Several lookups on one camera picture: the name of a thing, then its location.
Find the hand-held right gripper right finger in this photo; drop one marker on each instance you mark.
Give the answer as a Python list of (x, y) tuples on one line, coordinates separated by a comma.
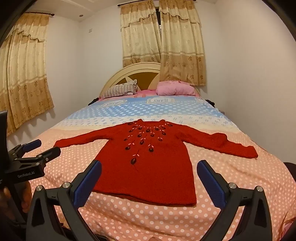
[(211, 183)]

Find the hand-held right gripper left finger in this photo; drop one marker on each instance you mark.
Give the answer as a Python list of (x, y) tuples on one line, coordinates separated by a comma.
[(89, 180)]

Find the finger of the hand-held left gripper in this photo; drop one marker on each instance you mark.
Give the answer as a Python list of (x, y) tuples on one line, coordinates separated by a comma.
[(52, 153), (32, 144)]

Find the red embroidered knit sweater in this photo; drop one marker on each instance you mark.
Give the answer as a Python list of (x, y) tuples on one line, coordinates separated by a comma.
[(148, 173)]

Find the person's left hand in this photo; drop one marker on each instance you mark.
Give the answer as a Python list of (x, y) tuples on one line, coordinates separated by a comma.
[(26, 194)]

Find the beige floral side-window curtain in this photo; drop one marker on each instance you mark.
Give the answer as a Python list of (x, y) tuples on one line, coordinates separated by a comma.
[(25, 81)]

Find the dark cloth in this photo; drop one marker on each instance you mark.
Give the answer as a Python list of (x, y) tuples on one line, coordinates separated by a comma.
[(210, 102), (94, 101)]

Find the dark object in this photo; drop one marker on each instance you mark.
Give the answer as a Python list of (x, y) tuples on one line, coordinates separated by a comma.
[(291, 172)]

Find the polka dot bedspread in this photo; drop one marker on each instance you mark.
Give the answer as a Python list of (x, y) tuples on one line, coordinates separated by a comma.
[(138, 109)]

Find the striped pillow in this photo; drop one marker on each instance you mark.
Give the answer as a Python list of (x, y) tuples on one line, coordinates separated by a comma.
[(120, 90)]

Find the pink pillow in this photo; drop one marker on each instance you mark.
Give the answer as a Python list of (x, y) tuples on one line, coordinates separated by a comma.
[(175, 89)]

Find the cream arched headboard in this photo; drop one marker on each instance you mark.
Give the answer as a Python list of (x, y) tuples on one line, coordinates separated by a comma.
[(120, 74)]

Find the pink patterned cloth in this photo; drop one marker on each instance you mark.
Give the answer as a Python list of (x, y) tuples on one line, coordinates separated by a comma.
[(145, 93)]

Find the dark curtain rod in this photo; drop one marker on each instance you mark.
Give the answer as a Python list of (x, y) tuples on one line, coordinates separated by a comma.
[(52, 14), (119, 4)]

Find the beige floral long curtain panel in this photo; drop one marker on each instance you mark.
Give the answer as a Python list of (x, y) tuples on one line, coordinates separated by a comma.
[(182, 46)]

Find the beige floral short curtain panel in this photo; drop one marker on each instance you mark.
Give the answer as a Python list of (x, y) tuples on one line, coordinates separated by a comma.
[(138, 37)]

